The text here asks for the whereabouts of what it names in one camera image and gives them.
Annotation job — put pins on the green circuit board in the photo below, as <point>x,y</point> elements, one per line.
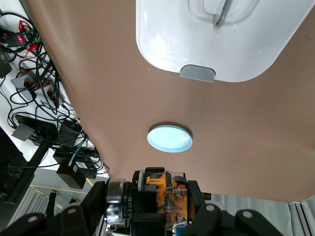
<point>37,38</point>

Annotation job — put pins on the black orange push-button switch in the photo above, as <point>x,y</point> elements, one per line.
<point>162,184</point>

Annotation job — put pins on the dark brown box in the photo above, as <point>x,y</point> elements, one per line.
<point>70,179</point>

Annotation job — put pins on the black device with red light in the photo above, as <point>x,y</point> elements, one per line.
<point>17,39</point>

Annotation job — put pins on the light blue round plate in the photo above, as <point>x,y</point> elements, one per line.
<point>169,138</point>

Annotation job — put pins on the white lidded storage box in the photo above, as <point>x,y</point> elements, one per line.
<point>172,37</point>

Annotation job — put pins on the small grey box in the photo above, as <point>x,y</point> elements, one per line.
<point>23,132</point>

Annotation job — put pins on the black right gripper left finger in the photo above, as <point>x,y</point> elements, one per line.
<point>81,216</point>

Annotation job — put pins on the grey hub with orange plugs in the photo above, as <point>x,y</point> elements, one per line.
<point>21,79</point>
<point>43,89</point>

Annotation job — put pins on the flat black device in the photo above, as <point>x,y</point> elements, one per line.
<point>44,127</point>

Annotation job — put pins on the black box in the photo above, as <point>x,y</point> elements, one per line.
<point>69,134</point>

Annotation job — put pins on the black stand pole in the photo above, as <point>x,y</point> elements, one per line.
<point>29,169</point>

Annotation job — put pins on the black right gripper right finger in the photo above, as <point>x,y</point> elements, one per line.
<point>211,221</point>

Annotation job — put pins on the aluminium frame strut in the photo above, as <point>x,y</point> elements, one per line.
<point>302,216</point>

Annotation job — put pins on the black power adapter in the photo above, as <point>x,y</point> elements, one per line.
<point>85,169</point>

